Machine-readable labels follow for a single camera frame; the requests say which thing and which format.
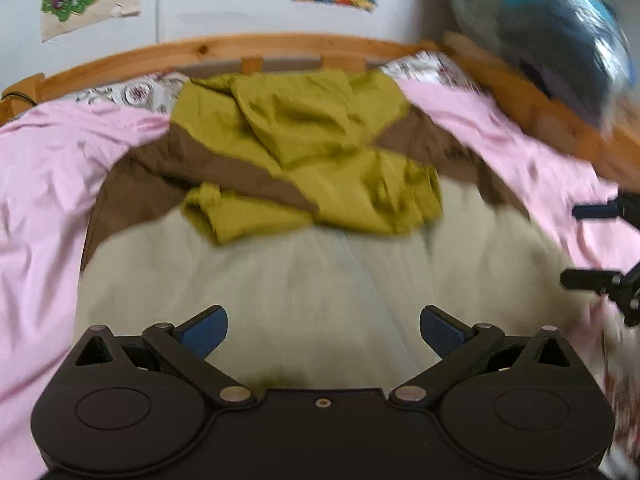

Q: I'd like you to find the beige brown olive hooded jacket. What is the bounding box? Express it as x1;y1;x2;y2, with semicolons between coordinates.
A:
74;68;601;391

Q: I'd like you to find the plastic bag of clothes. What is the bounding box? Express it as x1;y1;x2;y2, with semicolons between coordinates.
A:
448;0;634;131

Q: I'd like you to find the floral white bedding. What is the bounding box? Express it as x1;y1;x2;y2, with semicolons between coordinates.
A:
74;49;640;480

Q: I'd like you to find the wooden bed frame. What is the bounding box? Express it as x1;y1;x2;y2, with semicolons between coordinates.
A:
1;32;639;191

